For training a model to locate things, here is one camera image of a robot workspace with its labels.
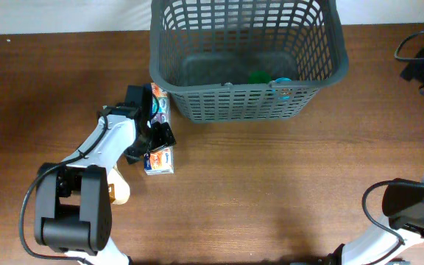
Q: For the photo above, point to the colourful Kleenex tissue pack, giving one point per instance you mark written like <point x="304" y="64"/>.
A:
<point x="160" y="162"/>

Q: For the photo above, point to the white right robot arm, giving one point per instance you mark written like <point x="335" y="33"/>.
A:
<point x="400" y="227"/>

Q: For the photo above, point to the grey plastic lattice basket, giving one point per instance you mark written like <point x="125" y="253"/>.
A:
<point x="202" y="53"/>

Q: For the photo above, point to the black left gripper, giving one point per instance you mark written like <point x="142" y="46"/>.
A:
<point x="165" y="137"/>

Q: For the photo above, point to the brown cream snack bag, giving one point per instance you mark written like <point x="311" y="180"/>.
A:
<point x="118" y="188"/>

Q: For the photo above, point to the blue lidded round tin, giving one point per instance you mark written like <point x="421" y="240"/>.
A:
<point x="284" y="93"/>

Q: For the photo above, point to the green capped jar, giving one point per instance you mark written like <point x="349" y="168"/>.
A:
<point x="259" y="77"/>

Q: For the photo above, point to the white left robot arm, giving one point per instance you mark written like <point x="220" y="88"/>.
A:
<point x="73" y="214"/>

